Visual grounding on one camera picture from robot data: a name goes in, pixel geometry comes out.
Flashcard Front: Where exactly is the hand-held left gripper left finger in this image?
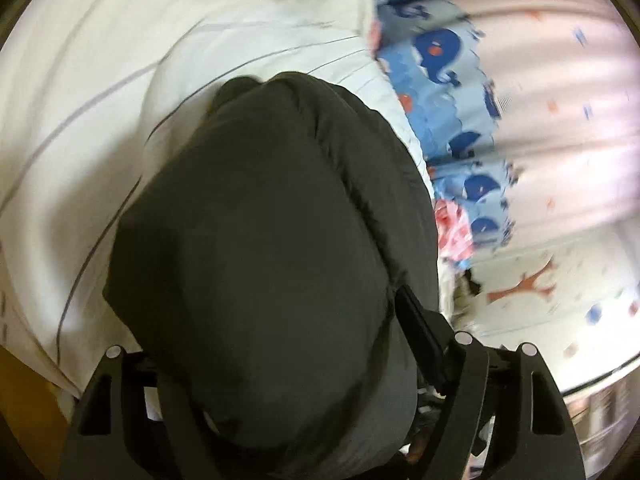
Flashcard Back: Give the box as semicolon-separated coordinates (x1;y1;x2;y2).
59;345;216;480

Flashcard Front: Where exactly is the white patterned bedsheet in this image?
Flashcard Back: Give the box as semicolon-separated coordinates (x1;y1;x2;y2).
440;0;640;396

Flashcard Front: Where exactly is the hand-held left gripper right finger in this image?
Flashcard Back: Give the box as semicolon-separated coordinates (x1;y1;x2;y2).
394;285;587;480

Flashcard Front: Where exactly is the blue whale print blanket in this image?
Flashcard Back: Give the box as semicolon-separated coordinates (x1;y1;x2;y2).
370;0;521;261

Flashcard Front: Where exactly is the black puffer jacket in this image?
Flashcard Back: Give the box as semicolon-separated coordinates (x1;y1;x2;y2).
102;71;441;480

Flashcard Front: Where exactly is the pink patterned cloth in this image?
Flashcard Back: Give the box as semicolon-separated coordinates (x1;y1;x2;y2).
432;197;476;271

